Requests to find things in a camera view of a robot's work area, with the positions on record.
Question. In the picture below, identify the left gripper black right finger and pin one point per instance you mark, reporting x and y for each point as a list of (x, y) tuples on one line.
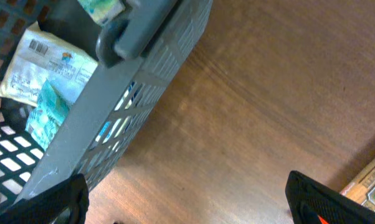
[(313, 202)]

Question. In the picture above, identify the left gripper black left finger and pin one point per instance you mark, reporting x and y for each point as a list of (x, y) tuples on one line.
[(66, 202)]

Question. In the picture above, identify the orange spaghetti pasta pack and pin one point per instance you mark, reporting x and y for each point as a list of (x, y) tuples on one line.
[(362, 188)]

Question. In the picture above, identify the small teal snack bag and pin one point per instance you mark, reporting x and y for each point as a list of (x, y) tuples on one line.
[(46, 118)]

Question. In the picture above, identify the cream white snack bag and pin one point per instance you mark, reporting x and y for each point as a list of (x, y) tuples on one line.
[(42, 57)]

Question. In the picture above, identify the green Kleenex tissue pack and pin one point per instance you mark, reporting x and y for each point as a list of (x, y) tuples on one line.
[(102, 11)]

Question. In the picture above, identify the grey plastic basket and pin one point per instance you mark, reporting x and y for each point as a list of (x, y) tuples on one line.
[(139, 53)]

